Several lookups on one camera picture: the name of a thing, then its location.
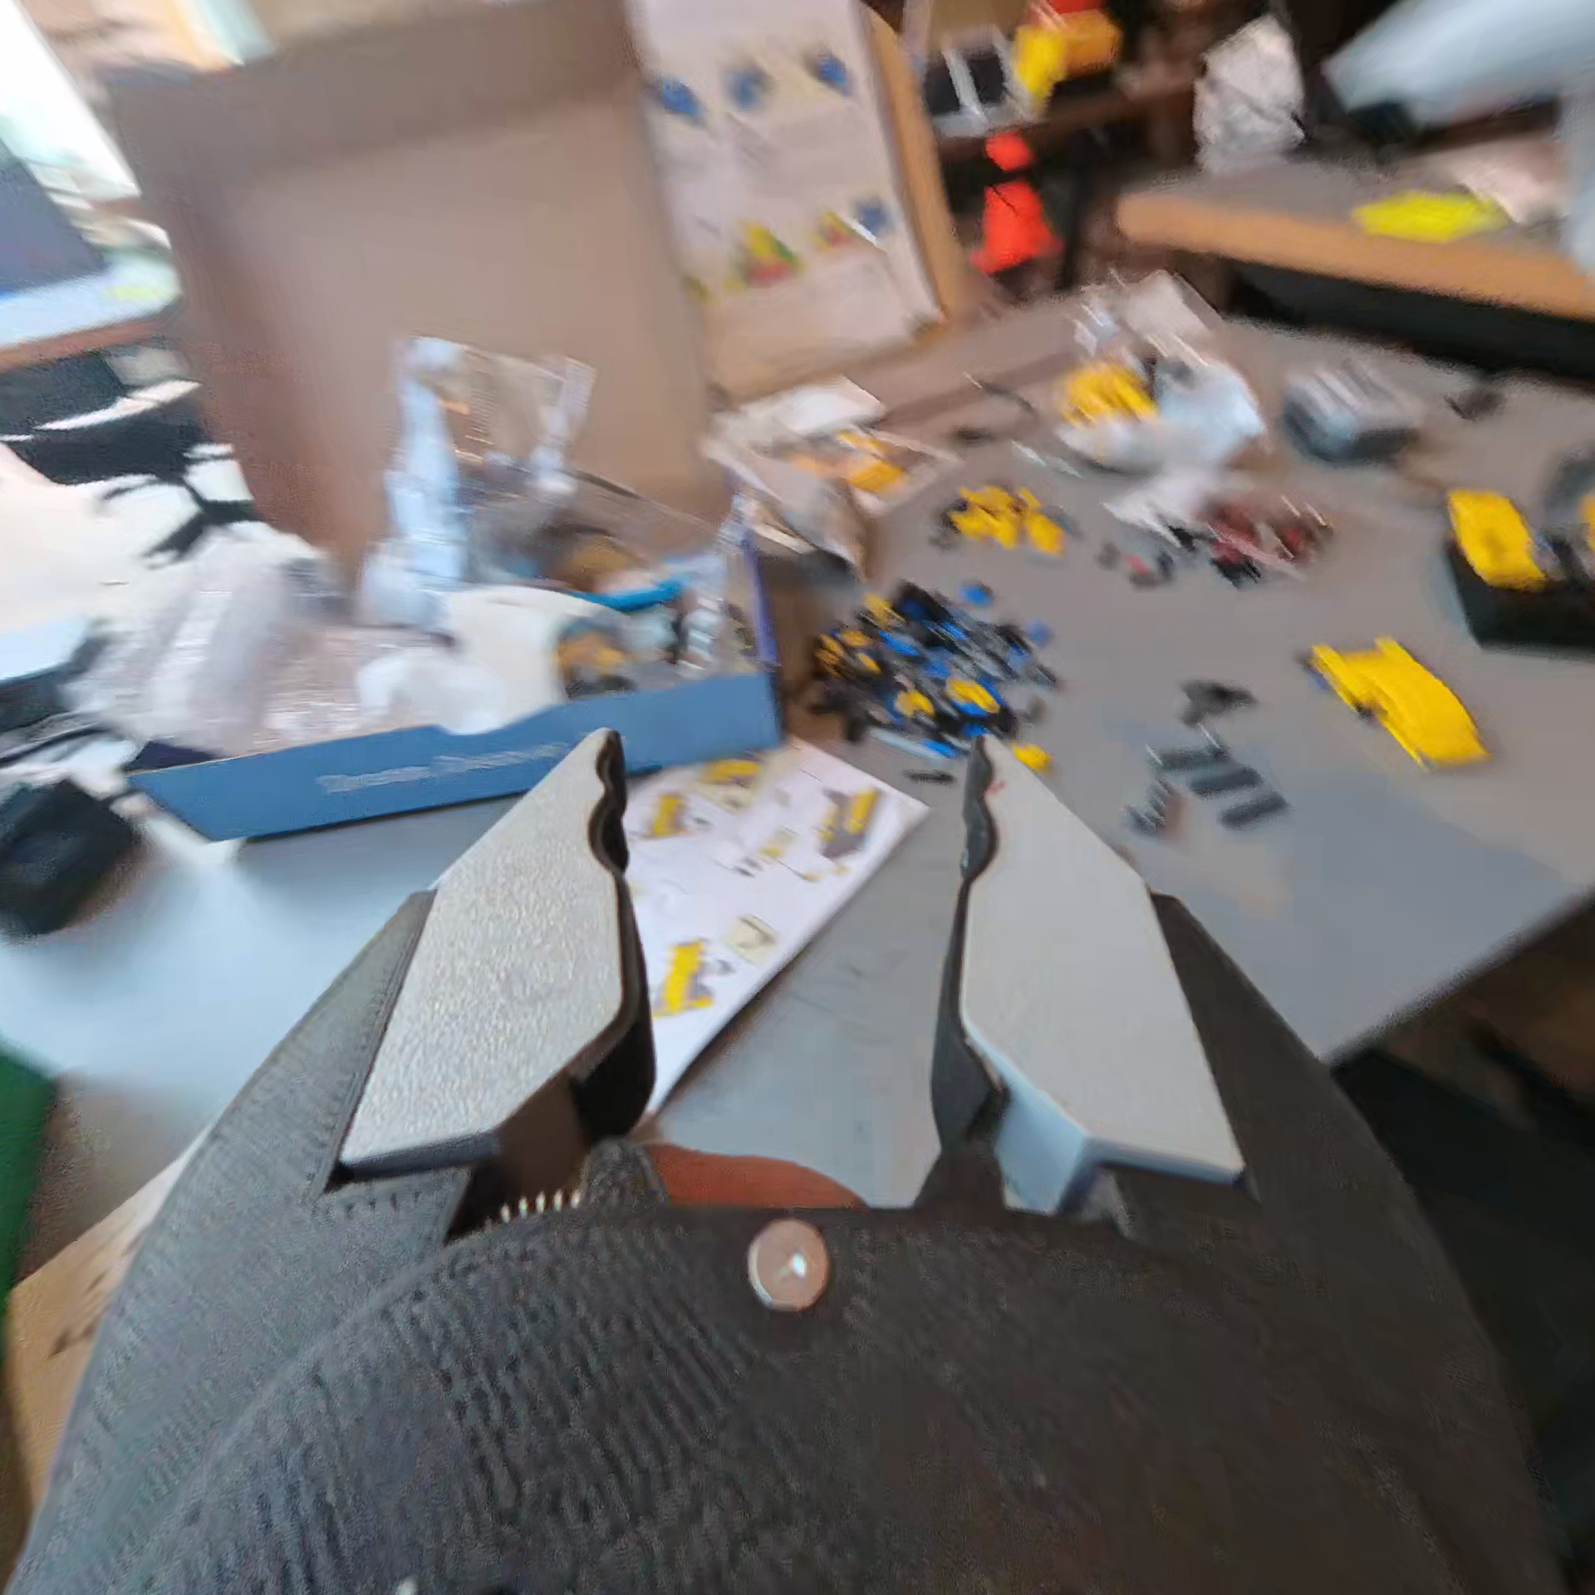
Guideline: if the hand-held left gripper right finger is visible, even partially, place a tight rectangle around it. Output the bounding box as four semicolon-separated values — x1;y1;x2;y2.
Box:
928;735;1247;1218

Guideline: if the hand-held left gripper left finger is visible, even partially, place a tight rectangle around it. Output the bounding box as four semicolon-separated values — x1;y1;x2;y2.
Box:
335;726;658;1176

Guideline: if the clear bag of black red parts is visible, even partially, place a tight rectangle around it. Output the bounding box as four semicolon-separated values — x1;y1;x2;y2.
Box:
1095;479;1334;587

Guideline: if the grey desk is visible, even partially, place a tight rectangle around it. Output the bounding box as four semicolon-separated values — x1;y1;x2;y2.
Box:
0;293;1595;1261

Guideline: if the neighbouring wooden-edged desk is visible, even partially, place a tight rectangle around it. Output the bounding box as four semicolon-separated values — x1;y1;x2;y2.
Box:
1114;131;1595;327

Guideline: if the blue cardboard kit box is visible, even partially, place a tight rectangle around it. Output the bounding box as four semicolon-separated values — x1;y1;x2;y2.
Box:
111;0;785;843

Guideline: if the white building instruction booklet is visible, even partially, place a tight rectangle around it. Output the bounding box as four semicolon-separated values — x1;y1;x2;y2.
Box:
616;741;930;1111

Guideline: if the pile of mixed small pieces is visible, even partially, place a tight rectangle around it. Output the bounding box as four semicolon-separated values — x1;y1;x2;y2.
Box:
810;583;1061;762

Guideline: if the crinkled silver foil bag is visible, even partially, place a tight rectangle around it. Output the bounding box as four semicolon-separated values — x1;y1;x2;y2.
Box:
73;549;375;756

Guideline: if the yellow curved panel assembly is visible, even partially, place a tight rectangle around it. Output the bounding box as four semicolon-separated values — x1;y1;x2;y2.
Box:
1306;637;1490;768

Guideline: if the cluster of yellow beam parts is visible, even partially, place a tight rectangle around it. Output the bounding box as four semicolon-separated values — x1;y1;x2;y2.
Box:
934;485;1072;557

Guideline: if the bundle of clear plastic bags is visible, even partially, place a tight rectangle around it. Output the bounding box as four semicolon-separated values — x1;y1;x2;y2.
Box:
354;335;749;699

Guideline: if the green storage box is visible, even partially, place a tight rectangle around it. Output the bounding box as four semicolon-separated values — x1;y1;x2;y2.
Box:
0;1047;56;1297

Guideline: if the small printed leaflet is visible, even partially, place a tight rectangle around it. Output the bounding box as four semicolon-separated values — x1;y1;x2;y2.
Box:
759;418;960;519

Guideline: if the white crumpled plastic bag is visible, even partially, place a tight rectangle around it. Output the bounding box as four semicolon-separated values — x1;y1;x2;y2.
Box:
1146;355;1270;473

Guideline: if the clear bag of yellow parts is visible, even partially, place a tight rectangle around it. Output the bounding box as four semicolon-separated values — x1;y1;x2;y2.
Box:
1051;355;1165;431

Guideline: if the empty clear plastic bag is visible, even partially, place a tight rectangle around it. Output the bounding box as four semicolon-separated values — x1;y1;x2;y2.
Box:
710;374;892;581

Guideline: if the black block with yellow beams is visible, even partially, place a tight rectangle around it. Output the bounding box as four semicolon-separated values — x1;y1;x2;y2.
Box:
1442;454;1595;650

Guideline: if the grey battery box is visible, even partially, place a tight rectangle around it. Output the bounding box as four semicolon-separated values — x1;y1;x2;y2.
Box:
1281;365;1427;466

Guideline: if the black chair base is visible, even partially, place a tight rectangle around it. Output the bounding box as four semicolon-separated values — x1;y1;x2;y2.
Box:
0;350;269;568

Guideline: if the orange cone-shaped object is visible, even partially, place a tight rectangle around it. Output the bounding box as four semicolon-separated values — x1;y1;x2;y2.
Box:
970;131;1063;280

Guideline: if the printed cardboard box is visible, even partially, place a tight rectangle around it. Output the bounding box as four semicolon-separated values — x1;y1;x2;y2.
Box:
628;0;973;401

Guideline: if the yellow flat part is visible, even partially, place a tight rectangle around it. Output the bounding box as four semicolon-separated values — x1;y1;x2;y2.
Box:
1351;187;1511;245

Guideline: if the yellow box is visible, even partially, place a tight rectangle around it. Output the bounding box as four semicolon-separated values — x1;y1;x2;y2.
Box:
1011;6;1123;105

